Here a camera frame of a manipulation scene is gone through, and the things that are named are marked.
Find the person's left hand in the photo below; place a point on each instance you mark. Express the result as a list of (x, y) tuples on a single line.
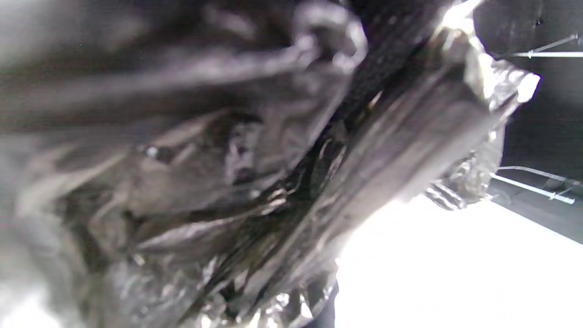
[(387, 45)]

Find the black plastic garbage bag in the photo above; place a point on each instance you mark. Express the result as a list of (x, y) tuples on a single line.
[(205, 182)]

